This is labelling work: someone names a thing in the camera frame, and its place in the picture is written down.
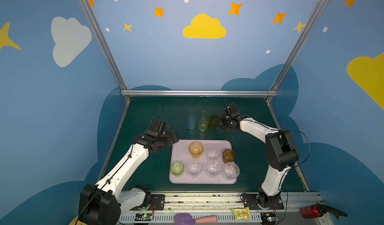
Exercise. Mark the short yellow glass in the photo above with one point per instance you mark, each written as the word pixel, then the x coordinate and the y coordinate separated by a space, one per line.
pixel 196 149

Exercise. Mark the clear faceted glass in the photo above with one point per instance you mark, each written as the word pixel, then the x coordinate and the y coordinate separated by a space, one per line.
pixel 231 171
pixel 194 168
pixel 213 153
pixel 213 168

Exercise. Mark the yellow snack packet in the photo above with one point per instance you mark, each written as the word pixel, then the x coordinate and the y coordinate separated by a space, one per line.
pixel 242 214

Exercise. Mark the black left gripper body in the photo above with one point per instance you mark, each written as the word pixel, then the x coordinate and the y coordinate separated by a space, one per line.
pixel 169 136

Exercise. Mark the dark amber dimpled glass back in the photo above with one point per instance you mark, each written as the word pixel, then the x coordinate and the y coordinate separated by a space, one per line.
pixel 213 122

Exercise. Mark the tall yellow-green glass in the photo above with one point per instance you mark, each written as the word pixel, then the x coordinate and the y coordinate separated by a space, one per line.
pixel 177 168

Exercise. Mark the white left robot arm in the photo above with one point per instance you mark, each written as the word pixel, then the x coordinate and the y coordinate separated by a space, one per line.
pixel 101 204

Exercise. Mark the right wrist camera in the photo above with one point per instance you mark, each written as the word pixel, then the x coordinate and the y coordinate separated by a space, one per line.
pixel 232 111

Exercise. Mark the tall blue plastic glass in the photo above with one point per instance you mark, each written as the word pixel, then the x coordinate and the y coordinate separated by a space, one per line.
pixel 191 118

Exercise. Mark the tall green plastic glass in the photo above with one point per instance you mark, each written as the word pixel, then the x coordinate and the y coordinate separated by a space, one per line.
pixel 203 120

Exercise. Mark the red black tool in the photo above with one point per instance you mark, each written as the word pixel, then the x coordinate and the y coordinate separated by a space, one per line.
pixel 318 210

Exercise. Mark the aluminium frame back rail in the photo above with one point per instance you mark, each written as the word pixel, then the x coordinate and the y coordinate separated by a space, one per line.
pixel 199 93

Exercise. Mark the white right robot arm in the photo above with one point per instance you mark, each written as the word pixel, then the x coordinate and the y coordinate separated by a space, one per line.
pixel 282 154

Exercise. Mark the amber dimpled glass front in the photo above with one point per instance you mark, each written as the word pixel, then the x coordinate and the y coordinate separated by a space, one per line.
pixel 228 156

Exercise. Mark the aluminium frame right post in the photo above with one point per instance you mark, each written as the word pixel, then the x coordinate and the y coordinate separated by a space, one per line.
pixel 311 22

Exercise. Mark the aluminium frame left post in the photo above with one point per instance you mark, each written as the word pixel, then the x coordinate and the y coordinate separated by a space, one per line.
pixel 88 11

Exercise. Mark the pink plastic tray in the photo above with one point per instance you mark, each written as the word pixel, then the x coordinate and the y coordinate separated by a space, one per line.
pixel 181 153

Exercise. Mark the yellow woven basket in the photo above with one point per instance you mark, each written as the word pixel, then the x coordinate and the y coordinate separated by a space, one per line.
pixel 73 221

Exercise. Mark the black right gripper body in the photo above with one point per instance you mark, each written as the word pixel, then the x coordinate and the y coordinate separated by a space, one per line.
pixel 224 122

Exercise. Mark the purple pink spatula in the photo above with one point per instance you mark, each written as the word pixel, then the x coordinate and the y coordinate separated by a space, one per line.
pixel 187 219

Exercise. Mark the aluminium frame post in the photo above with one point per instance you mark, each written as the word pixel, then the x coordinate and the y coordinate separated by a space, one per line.
pixel 311 22
pixel 88 11

